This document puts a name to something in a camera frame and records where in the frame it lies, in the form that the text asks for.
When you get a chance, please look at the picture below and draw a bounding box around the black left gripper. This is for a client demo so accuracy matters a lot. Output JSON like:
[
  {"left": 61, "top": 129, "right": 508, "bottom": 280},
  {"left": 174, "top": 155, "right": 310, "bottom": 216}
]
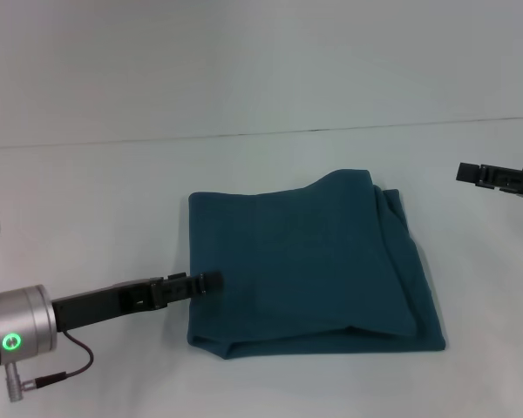
[{"left": 51, "top": 271, "right": 225, "bottom": 334}]

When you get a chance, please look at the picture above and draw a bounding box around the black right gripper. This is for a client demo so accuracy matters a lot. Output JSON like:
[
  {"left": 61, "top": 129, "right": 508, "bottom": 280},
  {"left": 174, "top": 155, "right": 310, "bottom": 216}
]
[{"left": 454, "top": 161, "right": 523, "bottom": 198}]

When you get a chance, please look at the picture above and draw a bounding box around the teal shirt with cream lettering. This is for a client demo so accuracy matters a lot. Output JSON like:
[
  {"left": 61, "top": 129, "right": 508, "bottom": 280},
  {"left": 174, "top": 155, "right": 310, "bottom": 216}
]
[{"left": 186, "top": 168, "right": 447, "bottom": 362}]

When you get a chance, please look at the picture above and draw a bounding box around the red-brown left arm cable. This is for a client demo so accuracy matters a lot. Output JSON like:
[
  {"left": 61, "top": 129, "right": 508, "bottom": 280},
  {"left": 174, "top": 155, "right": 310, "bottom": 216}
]
[{"left": 3, "top": 330, "right": 95, "bottom": 392}]

